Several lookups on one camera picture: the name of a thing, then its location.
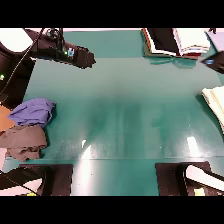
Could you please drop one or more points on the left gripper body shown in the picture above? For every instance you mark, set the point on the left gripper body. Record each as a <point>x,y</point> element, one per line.
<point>85,58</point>

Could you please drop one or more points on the purple garment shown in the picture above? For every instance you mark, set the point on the purple garment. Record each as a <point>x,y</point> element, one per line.
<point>33,111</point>

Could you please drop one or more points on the orange garment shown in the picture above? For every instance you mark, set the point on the orange garment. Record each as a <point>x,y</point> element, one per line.
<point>4,118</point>

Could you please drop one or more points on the brown garment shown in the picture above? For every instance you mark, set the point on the brown garment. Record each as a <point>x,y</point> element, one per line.
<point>23,140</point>

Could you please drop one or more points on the dark red garment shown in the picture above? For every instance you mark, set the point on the dark red garment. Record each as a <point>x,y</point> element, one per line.
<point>192,53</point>

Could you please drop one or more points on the white garment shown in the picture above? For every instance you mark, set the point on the white garment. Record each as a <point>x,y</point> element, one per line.
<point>191,38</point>

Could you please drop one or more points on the pale pink garment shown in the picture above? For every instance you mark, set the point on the pale pink garment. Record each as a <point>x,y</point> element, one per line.
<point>2,158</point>

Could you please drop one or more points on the lavender garment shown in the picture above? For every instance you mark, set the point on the lavender garment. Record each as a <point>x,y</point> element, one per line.
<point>217,40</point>

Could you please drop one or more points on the cream garment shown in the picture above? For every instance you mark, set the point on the cream garment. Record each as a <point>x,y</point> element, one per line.
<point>216,103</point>

